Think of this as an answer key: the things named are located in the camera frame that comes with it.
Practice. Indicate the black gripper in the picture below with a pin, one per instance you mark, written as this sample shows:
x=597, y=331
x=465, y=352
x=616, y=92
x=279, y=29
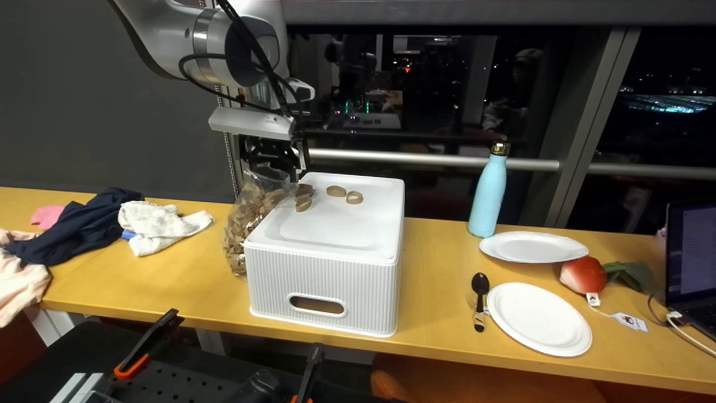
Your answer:
x=272, y=149

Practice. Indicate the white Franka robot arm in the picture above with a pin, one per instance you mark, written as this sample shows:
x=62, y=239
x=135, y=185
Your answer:
x=170, y=29

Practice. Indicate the white plastic storage box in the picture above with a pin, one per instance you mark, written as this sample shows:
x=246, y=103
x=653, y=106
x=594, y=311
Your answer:
x=328, y=253

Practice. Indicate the clear bag of rubber bands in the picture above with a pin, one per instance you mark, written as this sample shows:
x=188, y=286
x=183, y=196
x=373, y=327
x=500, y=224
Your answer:
x=243, y=231

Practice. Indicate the white crumpled cloth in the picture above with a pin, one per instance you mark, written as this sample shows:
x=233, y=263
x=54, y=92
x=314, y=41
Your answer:
x=160, y=224

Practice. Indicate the silver metal handrail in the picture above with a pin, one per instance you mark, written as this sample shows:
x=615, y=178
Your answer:
x=417, y=159

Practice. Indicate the navy blue cloth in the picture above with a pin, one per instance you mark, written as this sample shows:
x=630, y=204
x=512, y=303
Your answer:
x=75, y=228

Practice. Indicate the light blue water bottle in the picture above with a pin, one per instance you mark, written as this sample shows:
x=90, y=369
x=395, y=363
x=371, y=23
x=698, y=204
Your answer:
x=488, y=194

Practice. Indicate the black perforated board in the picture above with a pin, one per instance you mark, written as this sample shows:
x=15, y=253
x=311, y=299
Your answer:
x=186, y=382

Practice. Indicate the black plastic spoon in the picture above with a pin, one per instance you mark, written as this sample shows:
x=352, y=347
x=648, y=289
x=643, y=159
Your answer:
x=479, y=286

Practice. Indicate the small pink cloth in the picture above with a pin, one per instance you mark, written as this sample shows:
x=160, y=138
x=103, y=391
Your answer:
x=46, y=216

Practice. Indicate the orange chair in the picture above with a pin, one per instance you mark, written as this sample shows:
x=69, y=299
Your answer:
x=389, y=389

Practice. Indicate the white paper plate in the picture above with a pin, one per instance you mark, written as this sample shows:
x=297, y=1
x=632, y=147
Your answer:
x=541, y=317
x=533, y=248

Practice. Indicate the pink and white garment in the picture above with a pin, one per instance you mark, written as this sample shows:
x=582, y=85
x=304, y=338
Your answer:
x=18, y=280

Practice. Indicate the red wedge toy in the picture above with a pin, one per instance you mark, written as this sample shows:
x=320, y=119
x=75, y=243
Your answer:
x=582, y=277

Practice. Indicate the green cloth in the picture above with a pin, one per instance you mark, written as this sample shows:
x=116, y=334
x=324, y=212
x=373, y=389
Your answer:
x=630, y=273

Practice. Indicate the small white adapter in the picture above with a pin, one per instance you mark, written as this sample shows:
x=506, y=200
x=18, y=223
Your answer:
x=630, y=323

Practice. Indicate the black laptop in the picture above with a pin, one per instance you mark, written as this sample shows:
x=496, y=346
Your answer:
x=695, y=253

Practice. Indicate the grey wrist camera bar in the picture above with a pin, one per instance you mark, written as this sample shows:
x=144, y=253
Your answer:
x=250, y=125

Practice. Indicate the wide grey window post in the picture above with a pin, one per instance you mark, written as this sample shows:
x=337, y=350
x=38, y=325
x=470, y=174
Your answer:
x=594, y=126

